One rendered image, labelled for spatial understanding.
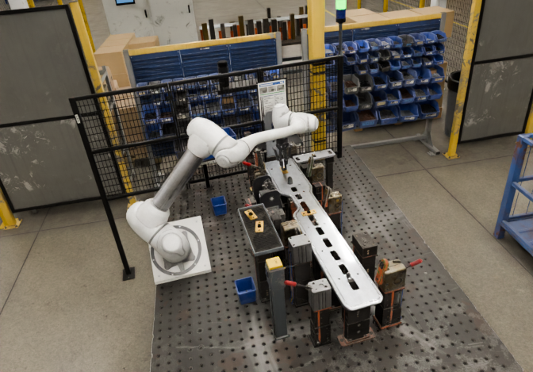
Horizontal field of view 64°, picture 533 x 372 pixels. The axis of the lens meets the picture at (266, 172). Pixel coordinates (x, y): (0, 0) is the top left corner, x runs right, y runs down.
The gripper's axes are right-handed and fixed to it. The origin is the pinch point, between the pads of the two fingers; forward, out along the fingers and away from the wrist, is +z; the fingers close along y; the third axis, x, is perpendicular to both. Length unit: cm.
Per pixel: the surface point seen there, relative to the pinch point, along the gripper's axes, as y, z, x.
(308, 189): 8.2, 6.6, -24.5
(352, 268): 4, 7, -95
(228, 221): -40, 37, 2
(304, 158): 18.9, 6.6, 14.3
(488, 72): 255, 13, 122
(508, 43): 271, -14, 120
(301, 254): -17, 2, -83
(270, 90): 8, -32, 54
